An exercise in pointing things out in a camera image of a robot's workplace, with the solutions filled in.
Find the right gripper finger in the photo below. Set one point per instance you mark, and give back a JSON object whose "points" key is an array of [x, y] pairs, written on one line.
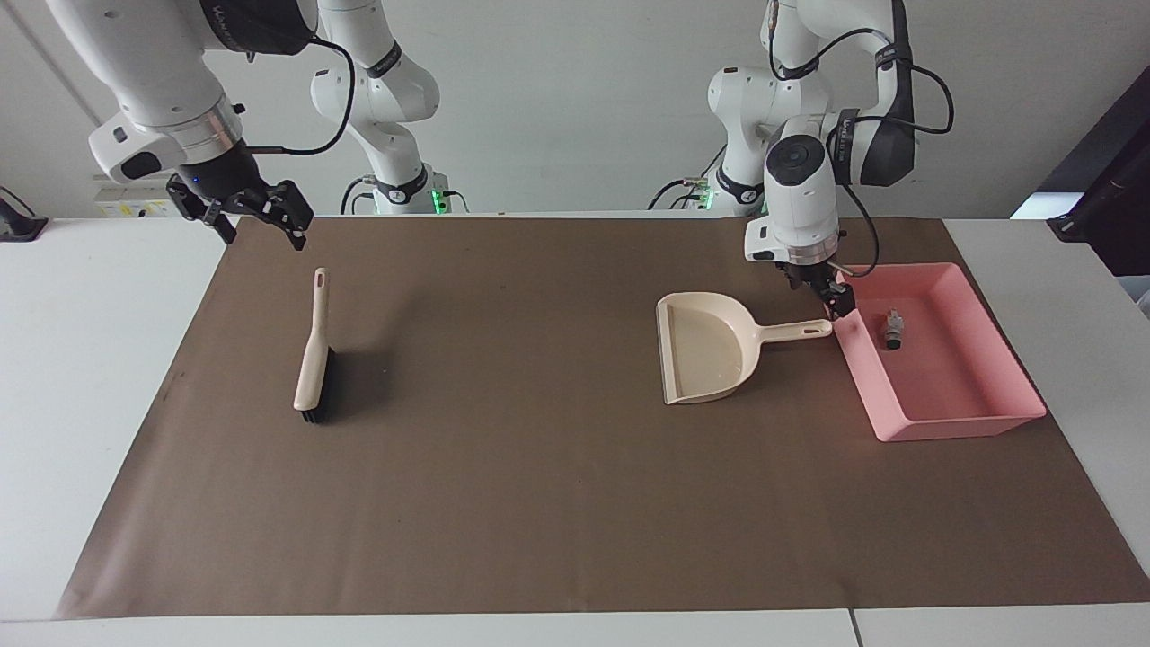
{"points": [[205, 213], [286, 207]]}

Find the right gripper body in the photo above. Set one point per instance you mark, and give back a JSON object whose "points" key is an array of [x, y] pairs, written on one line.
{"points": [[223, 171]]}

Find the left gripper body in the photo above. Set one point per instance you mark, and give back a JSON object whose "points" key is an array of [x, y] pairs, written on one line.
{"points": [[806, 273]]}

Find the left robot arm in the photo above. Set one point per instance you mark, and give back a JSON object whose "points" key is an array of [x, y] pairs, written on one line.
{"points": [[800, 193]]}

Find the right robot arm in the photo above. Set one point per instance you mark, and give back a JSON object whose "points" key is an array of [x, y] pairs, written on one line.
{"points": [[162, 72]]}

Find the small grey electronic part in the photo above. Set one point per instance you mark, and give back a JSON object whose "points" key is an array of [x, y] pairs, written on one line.
{"points": [[893, 329]]}

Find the beige plastic dustpan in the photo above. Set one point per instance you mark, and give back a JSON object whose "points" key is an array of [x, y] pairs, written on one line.
{"points": [[710, 346]]}

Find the beige brush with black bristles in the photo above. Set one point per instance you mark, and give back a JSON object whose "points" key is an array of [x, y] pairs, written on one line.
{"points": [[314, 350]]}

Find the pink plastic tray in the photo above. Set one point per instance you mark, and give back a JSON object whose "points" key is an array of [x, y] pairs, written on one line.
{"points": [[943, 377]]}

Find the black stand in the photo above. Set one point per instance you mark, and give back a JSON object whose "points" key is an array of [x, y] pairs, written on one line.
{"points": [[1110, 198], [18, 225]]}

